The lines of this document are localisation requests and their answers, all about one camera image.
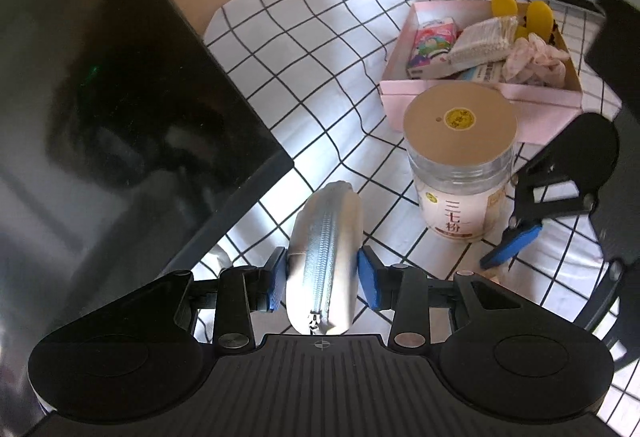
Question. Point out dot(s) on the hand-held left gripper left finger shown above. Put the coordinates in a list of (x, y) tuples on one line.
[(276, 282)]

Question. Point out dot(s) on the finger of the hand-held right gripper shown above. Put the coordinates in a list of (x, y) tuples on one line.
[(515, 244)]

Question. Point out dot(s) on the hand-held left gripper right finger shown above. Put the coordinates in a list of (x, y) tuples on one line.
[(367, 282)]

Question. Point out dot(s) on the white zip pouch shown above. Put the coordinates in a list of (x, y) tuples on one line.
[(340, 242)]

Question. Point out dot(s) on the pink cardboard box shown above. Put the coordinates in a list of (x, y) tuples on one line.
[(540, 117)]

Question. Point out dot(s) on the pink white scrunchie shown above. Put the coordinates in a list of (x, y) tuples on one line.
[(530, 62)]

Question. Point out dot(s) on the blue tissue pack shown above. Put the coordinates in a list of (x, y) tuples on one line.
[(482, 73)]

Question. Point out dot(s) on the cotton swab pack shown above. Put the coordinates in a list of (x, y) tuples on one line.
[(480, 42)]

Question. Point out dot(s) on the yellow rabbit-shaped holder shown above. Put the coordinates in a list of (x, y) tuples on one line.
[(504, 3)]

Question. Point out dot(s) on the colourful printed tissue pack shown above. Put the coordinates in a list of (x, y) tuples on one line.
[(430, 47)]

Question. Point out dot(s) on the clear plastic jar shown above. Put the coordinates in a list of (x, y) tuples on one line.
[(460, 197)]

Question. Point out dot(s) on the black white checked tablecloth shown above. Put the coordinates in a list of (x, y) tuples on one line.
[(325, 67)]

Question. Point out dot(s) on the large dark monitor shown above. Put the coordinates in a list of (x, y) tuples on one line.
[(100, 117)]

